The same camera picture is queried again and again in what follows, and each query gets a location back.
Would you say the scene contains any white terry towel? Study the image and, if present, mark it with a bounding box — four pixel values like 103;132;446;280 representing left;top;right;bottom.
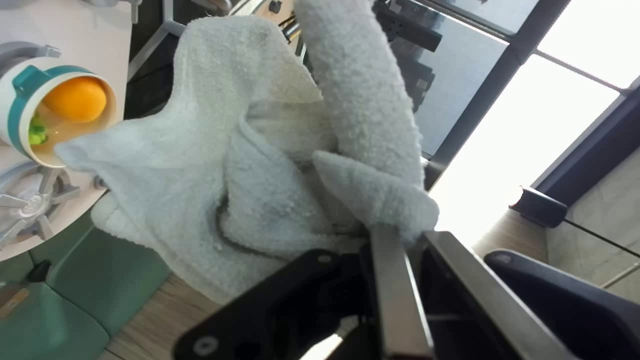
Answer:
55;0;442;305

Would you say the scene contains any orange toy fruit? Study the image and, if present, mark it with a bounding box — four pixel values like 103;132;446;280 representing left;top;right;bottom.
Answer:
41;75;111;125

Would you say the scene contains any white pot with teal stripe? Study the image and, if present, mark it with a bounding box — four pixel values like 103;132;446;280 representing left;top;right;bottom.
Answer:
0;56;123;169

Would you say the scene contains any green toy vegetable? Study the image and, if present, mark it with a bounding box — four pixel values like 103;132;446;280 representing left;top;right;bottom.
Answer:
26;115;53;147

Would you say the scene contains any grey stove burner grate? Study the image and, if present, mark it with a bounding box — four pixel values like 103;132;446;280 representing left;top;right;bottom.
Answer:
0;165;85;249

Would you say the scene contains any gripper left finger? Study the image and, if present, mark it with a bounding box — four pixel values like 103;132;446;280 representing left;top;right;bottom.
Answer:
368;221;436;360

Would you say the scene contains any cushioned bench sofa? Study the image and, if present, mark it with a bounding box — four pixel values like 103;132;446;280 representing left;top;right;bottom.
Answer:
0;215;172;360

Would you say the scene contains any dark blue plastic chair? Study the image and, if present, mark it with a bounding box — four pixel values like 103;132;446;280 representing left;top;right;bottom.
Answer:
484;248;640;360

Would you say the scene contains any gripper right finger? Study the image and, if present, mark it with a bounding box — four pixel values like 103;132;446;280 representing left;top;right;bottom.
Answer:
413;227;581;360

